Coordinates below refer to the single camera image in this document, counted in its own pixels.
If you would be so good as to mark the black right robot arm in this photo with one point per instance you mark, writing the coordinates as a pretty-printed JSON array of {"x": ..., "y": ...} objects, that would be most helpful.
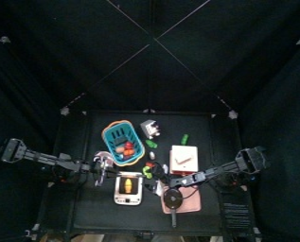
[{"x": 232, "y": 167}]

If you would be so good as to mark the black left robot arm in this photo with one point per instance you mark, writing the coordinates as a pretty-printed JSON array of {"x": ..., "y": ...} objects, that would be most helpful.
[{"x": 38, "y": 156}]

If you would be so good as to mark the small red toy piece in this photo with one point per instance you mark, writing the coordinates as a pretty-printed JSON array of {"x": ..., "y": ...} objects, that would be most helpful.
[{"x": 151, "y": 164}]

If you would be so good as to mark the orange yellow toy corn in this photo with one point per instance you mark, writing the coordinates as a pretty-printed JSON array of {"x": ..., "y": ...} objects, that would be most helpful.
[{"x": 128, "y": 186}]

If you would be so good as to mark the black toy frying pan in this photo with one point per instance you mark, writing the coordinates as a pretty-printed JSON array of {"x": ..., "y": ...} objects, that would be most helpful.
[{"x": 173, "y": 199}]

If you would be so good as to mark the white toy egg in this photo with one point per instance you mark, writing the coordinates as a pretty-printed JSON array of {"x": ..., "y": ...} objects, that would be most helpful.
[{"x": 152, "y": 155}]

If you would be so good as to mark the peach toy egg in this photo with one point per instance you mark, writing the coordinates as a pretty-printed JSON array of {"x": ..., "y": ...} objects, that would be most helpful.
[{"x": 120, "y": 149}]

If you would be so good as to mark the orange toy food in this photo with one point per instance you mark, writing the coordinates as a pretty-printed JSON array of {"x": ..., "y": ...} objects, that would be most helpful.
[{"x": 129, "y": 152}]

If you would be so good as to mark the white box with yellow item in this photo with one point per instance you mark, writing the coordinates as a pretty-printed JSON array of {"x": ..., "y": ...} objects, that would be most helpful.
[{"x": 128, "y": 197}]

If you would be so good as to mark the pink mat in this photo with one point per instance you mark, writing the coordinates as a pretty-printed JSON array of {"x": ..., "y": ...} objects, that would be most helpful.
[{"x": 191, "y": 201}]

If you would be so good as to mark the red toy food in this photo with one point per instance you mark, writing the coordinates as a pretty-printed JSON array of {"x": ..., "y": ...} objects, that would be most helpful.
[{"x": 129, "y": 145}]

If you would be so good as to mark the blue basket with orange rim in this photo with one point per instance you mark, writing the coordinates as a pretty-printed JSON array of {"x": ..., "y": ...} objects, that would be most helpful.
[{"x": 124, "y": 142}]

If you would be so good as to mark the green toy pepper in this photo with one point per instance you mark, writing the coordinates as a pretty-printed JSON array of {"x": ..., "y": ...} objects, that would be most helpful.
[{"x": 151, "y": 144}]

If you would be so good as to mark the small green toy vegetable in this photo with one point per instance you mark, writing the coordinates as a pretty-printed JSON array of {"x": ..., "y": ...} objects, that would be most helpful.
[{"x": 184, "y": 139}]

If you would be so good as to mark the grey white toy cube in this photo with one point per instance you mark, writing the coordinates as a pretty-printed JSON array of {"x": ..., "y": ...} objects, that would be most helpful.
[{"x": 151, "y": 128}]

